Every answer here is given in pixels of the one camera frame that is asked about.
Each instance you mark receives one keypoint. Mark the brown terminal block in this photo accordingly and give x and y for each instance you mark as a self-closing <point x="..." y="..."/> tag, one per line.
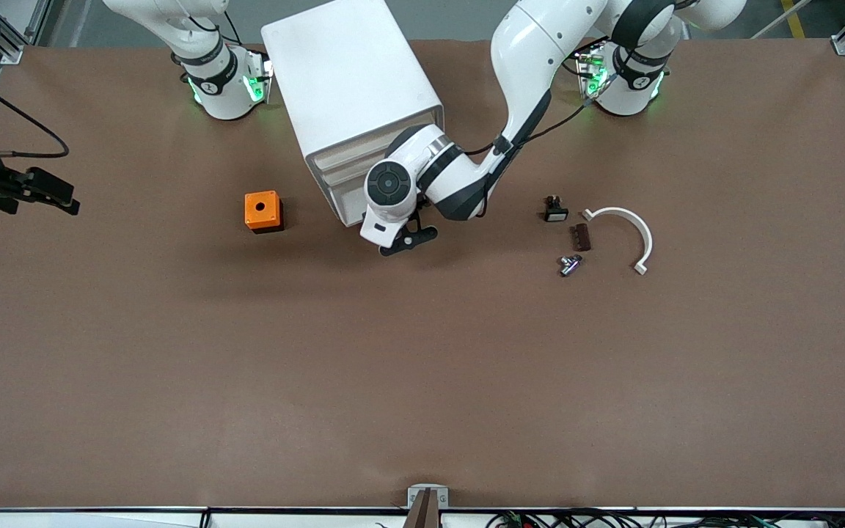
<point x="581" y="237"/>

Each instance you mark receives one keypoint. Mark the orange box with hole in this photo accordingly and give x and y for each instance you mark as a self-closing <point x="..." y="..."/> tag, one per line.
<point x="261" y="216"/>

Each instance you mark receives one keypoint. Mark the small silver metal fitting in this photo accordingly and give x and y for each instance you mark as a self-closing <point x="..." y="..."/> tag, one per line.
<point x="571" y="265"/>

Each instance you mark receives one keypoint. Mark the white table edge rail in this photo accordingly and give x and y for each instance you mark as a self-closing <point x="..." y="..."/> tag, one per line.
<point x="63" y="519"/>

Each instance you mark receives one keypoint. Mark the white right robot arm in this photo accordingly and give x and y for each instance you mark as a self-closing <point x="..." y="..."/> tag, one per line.
<point x="217" y="88"/>

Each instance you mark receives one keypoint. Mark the white curved plastic clamp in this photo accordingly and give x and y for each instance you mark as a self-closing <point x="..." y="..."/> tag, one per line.
<point x="646" y="238"/>

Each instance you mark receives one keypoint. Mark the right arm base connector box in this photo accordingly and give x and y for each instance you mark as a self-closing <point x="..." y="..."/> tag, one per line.
<point x="257" y="88"/>

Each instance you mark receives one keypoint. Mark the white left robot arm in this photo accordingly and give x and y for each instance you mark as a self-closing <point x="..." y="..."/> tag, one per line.
<point x="532" y="44"/>

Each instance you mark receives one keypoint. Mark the grey metal bracket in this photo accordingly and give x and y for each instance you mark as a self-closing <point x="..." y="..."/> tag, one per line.
<point x="414" y="495"/>

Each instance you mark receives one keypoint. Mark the brown table mat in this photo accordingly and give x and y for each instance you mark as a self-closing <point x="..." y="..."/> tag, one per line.
<point x="422" y="381"/>

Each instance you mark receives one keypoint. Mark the black push button switch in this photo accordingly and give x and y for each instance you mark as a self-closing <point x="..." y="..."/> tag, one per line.
<point x="556" y="211"/>

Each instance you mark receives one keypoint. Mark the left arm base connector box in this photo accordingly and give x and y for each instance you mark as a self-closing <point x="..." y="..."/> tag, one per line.
<point x="593" y="73"/>

